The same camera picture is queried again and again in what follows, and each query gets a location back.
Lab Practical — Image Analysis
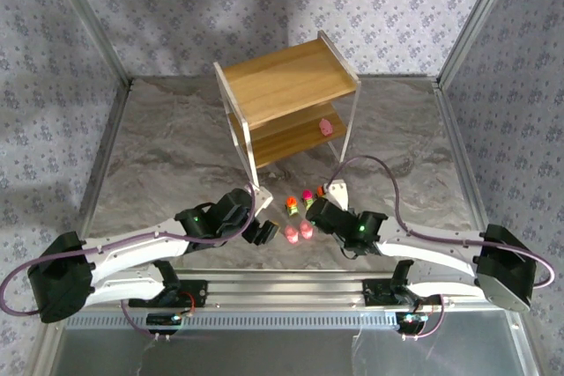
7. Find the wooden two-tier shelf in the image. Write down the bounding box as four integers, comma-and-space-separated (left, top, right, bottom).
213, 30, 362, 188

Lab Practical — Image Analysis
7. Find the black controller board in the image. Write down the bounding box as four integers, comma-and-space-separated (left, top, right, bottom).
395, 310, 432, 335
146, 312, 185, 335

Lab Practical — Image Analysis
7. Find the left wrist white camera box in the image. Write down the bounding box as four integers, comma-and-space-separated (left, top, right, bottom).
253, 185, 275, 215

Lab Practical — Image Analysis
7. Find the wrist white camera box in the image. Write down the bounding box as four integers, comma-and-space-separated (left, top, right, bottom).
253, 185, 275, 215
324, 179, 350, 210

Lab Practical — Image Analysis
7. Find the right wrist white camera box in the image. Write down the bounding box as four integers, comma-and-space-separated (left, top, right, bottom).
324, 179, 350, 210

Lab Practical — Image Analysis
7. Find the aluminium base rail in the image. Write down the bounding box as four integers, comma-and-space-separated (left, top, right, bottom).
122, 269, 486, 312

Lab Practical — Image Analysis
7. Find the grey slotted cable duct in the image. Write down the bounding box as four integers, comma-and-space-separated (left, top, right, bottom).
65, 308, 400, 331

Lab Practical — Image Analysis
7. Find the red black wire pair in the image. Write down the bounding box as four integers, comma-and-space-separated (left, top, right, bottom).
178, 291, 198, 318
412, 295, 444, 313

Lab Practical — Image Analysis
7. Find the aluminium frame side rail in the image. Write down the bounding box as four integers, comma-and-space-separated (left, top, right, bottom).
433, 78, 545, 376
24, 78, 136, 376

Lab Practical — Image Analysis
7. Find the aluminium frame post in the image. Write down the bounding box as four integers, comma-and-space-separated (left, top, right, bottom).
43, 0, 136, 89
434, 0, 523, 86

